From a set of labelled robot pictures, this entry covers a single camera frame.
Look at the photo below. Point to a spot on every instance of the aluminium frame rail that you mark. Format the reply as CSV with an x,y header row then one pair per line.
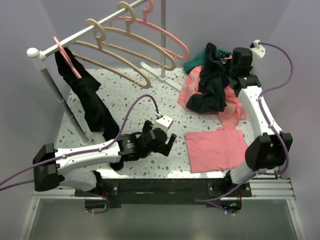
x,y
261,189

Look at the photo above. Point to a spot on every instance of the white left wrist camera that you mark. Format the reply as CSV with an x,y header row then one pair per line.
x,y
163,123

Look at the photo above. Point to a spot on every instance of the teal green garment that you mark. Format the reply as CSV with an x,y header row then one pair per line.
x,y
200,59

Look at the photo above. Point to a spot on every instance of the plain pink folded shorts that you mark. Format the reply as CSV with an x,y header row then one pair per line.
x,y
212,151

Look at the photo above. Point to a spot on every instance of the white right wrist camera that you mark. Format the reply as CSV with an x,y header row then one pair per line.
x,y
258,51

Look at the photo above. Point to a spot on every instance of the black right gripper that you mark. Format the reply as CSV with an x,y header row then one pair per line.
x,y
228,71

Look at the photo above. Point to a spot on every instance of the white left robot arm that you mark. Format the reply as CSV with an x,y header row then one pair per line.
x,y
60,167

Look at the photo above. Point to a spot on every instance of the dark navy shorts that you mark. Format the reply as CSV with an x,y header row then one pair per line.
x,y
213,79

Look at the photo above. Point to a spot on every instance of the beige hanger front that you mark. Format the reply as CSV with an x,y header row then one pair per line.
x,y
100,36

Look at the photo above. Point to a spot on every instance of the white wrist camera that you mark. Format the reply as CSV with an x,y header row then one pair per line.
x,y
258,51
163,123

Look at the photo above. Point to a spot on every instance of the pink hanger holding pants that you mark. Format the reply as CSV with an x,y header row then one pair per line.
x,y
67,58

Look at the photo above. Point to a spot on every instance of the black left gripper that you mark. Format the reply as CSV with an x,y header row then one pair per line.
x,y
167,149

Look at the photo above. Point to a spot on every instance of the pink patterned shorts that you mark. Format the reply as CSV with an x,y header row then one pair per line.
x,y
234,111

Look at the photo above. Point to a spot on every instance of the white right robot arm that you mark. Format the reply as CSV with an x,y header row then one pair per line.
x,y
270,148

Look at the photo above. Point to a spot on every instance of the black pants on hanger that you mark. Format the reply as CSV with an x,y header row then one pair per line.
x,y
96,114

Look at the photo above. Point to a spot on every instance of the pink empty hanger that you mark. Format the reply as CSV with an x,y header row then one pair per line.
x,y
160,29

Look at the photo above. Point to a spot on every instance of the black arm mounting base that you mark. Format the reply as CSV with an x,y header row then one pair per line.
x,y
158,191

